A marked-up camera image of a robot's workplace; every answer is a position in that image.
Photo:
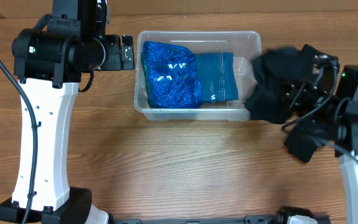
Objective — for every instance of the black garment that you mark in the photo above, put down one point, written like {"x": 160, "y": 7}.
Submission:
{"x": 275, "y": 71}

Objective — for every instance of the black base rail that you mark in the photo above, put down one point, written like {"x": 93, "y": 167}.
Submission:
{"x": 248, "y": 219}

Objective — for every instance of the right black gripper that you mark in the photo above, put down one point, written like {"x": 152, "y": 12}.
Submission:
{"x": 293, "y": 96}

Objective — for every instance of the clear plastic storage bin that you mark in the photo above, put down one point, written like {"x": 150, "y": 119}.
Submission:
{"x": 245, "y": 45}

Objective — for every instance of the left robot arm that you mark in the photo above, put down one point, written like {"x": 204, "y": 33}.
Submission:
{"x": 49, "y": 60}

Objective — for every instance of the blue denim jeans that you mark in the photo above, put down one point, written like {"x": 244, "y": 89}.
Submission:
{"x": 216, "y": 75}

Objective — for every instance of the blue sequin cloth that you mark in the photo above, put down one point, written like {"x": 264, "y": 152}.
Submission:
{"x": 170, "y": 76}

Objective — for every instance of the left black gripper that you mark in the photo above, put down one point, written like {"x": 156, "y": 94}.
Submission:
{"x": 114, "y": 62}

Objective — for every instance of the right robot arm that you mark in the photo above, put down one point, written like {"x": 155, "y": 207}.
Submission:
{"x": 340, "y": 133}

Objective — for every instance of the small black folded cloth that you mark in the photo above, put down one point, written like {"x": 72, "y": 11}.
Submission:
{"x": 300, "y": 144}

